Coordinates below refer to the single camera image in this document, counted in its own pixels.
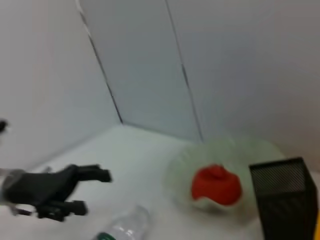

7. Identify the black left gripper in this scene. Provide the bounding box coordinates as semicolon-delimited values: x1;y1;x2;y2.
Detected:
4;163;113;223

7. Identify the clear water bottle green label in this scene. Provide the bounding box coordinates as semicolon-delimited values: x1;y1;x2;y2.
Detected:
91;204;152;240

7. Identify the green glass fruit bowl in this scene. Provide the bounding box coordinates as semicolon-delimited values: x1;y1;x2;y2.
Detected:
166;138;286;216

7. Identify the black mesh pen holder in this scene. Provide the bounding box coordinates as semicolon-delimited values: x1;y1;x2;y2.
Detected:
248;156;319;240

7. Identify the yellow plastic bin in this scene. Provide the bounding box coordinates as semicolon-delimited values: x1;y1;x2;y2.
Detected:
311;209;320;240

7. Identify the left wrist cable with plugs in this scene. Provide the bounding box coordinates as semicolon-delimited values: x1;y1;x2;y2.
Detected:
9;204;38;216

